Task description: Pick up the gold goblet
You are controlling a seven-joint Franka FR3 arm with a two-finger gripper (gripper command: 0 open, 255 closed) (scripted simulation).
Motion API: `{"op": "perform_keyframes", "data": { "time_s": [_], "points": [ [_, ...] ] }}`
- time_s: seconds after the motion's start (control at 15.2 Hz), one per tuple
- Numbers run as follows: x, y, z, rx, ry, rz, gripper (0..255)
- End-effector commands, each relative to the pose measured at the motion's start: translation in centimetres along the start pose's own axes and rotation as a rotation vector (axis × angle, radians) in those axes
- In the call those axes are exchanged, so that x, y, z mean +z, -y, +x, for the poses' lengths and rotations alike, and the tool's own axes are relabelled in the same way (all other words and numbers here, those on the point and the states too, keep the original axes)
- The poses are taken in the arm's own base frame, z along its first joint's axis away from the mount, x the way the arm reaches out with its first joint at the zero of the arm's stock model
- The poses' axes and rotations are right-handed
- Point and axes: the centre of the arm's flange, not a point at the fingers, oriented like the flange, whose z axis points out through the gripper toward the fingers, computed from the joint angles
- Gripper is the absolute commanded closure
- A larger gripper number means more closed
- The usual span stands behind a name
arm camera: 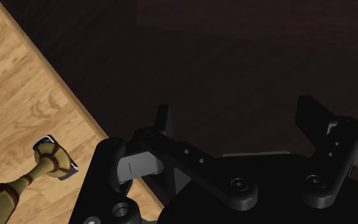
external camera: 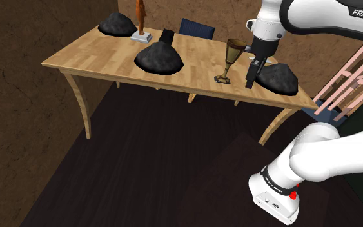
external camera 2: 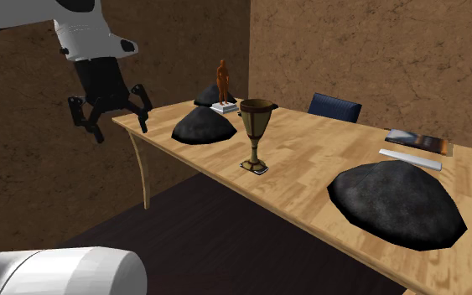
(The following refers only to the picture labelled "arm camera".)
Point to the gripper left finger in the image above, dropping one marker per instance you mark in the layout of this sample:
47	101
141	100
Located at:
178	155

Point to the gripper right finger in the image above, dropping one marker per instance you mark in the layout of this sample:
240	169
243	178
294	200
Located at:
336	161

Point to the dark wooden table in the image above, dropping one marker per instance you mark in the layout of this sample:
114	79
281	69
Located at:
216	62

